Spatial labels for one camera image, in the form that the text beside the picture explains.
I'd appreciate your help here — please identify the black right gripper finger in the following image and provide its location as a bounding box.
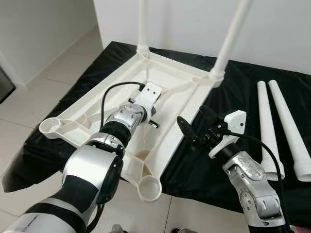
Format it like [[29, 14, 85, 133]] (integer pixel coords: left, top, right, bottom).
[[176, 116, 198, 142], [199, 105, 220, 125]]

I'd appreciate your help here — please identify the white plastic table top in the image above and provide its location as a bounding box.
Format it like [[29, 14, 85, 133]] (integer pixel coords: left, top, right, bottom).
[[39, 46, 226, 202]]

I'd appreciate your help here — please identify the white plastic table leg tube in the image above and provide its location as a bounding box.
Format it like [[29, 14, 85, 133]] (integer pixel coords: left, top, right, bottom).
[[137, 0, 152, 57], [268, 80, 311, 183], [257, 81, 285, 182], [209, 0, 253, 88]]

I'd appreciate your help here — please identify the black table cloth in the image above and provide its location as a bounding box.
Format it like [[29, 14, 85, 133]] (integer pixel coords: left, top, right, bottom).
[[1, 41, 311, 214]]

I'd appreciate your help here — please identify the steel pedal trash bin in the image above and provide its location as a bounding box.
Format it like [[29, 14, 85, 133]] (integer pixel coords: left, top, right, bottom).
[[0, 67, 16, 103]]

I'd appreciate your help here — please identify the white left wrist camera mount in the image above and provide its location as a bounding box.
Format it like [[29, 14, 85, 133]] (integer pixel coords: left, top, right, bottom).
[[133, 82, 164, 115]]

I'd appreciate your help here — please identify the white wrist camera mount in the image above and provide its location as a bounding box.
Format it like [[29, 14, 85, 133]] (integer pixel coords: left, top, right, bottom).
[[133, 82, 164, 115], [209, 110, 247, 159]]

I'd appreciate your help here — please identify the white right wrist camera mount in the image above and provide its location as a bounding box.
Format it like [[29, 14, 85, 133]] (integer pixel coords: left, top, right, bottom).
[[209, 110, 247, 159]]

